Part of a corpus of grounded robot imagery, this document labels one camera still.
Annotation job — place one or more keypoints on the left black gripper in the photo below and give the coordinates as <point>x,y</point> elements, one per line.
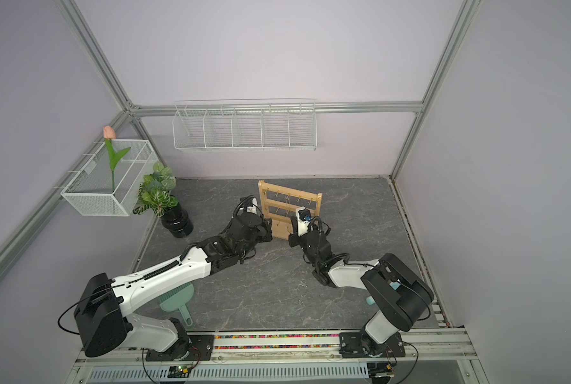
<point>266,230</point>

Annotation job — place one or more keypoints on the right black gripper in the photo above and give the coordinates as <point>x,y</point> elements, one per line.
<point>294,236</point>

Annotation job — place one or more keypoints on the wooden jewelry display stand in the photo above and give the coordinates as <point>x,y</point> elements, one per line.
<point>280,203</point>

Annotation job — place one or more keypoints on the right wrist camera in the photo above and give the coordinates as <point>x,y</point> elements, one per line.
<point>303,220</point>

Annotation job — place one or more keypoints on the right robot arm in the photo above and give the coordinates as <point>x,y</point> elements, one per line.
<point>401,296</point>

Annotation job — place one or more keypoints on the white wire wall shelf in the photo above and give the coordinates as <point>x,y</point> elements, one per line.
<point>245,124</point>

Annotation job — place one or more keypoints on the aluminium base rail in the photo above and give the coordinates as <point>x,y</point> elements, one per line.
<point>248,347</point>

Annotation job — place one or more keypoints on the white slotted cable duct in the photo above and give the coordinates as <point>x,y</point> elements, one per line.
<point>229,373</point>

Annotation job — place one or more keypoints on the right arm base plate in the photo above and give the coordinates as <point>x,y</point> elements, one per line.
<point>360,345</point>

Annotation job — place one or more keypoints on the white mesh wall basket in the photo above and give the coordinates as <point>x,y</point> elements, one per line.
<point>99,190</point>

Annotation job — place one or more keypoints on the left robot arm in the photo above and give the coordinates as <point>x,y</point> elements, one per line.
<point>106,314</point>

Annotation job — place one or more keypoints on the black ribbed vase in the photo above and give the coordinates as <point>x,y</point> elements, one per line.
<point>177,221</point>

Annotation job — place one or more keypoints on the pink artificial tulip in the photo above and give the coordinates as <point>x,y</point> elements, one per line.
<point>114,156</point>

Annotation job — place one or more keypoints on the green artificial potted plant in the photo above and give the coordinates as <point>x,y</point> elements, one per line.
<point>155,193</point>

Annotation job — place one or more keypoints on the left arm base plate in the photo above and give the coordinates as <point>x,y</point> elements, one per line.
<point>197,347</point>

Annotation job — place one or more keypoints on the green dustpan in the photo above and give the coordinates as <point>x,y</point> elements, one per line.
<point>177,300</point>

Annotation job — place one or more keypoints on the teal small brush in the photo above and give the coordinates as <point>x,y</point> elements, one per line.
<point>370,300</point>

